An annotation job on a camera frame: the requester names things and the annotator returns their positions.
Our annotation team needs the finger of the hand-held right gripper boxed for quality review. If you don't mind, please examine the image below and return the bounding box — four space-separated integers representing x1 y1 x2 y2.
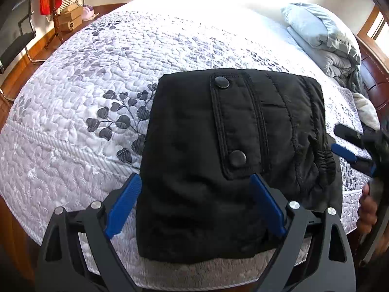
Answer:
330 143 378 177
334 123 375 147

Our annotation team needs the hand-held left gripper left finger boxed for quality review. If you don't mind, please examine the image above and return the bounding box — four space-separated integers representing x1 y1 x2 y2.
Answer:
36 173 143 292

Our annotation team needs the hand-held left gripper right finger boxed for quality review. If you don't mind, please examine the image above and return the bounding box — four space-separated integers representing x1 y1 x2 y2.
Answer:
249 173 357 292

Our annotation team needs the black jacket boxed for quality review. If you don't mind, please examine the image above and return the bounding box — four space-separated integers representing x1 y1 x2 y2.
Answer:
135 68 344 265

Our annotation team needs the person's right hand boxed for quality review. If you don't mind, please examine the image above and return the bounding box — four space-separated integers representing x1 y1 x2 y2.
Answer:
357 182 380 235

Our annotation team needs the white pillow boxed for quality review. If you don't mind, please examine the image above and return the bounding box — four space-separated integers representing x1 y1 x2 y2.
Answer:
352 92 380 129

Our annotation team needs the wooden headboard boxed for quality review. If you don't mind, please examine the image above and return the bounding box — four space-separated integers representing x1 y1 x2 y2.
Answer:
355 35 389 119

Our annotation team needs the grey leaf-patterned quilt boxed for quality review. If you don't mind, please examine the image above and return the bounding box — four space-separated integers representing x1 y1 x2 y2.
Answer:
0 9 375 289

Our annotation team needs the grey folded duvet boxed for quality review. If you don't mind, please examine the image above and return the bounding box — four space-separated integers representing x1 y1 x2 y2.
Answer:
280 2 366 94

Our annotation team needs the white bed sheet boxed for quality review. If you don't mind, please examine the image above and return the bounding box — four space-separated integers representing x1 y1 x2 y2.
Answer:
120 0 335 80

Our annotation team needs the cardboard box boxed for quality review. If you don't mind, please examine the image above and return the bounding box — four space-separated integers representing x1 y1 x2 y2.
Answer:
57 6 83 24
58 17 83 33

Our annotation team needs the black metal chair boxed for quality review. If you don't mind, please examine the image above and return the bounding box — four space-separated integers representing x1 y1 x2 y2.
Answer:
0 0 47 75

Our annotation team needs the wooden coat rack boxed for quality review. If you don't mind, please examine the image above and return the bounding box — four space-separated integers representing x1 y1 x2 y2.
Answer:
45 0 66 50

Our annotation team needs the pink white round object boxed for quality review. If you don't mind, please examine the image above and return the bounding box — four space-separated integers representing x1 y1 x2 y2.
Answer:
82 4 99 19

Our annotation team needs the wooden window frame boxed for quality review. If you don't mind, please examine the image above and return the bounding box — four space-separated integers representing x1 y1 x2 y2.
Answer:
357 5 389 42

